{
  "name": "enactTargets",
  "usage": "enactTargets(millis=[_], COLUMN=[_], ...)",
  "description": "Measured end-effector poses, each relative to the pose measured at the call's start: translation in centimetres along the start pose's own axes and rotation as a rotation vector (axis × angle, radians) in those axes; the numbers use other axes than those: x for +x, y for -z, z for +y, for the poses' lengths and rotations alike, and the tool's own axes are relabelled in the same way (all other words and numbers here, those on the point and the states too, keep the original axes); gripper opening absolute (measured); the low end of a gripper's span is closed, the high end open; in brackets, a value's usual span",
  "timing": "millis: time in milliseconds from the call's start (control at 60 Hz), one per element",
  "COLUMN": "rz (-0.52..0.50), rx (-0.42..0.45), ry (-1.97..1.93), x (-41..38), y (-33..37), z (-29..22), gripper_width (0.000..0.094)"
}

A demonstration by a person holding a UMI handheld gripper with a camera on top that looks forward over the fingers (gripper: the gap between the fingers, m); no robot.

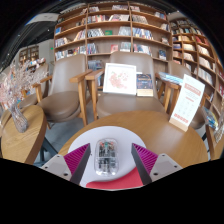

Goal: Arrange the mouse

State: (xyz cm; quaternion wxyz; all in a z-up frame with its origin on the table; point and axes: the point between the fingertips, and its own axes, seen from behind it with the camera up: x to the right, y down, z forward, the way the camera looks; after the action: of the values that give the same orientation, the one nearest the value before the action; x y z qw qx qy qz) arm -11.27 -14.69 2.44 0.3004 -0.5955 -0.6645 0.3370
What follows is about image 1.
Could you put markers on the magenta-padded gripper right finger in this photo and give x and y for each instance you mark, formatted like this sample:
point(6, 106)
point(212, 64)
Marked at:
point(146, 159)

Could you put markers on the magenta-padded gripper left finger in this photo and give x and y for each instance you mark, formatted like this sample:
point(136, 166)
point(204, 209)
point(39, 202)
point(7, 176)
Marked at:
point(77, 159)

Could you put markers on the transparent computer mouse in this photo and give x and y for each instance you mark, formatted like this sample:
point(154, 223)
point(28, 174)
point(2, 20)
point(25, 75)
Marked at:
point(106, 156)

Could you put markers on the white mouse pad, red wrist rest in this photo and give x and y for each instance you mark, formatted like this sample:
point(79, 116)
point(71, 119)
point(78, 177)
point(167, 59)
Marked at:
point(110, 131)

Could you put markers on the white sign on wooden base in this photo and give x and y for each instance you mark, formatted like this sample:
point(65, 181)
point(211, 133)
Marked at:
point(188, 100)

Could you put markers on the stack of colourful books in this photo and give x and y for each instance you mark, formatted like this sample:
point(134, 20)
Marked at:
point(210, 118)

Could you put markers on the dark book with orange print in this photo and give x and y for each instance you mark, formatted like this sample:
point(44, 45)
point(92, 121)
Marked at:
point(144, 83)

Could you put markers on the light blue book stack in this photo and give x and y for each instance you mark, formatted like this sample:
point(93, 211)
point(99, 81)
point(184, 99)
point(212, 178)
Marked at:
point(170, 77)

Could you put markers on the white framed picture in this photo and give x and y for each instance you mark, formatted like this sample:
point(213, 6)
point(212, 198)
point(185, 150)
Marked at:
point(119, 78)

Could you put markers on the small distant wooden bookshelf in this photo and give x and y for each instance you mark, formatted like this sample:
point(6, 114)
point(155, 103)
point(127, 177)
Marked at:
point(30, 53)

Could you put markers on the curved wooden bookshelf with books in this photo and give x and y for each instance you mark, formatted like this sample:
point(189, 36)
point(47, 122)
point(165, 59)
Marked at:
point(190, 43)

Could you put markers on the large wooden bookshelf with books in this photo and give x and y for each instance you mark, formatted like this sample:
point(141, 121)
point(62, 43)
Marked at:
point(110, 23)

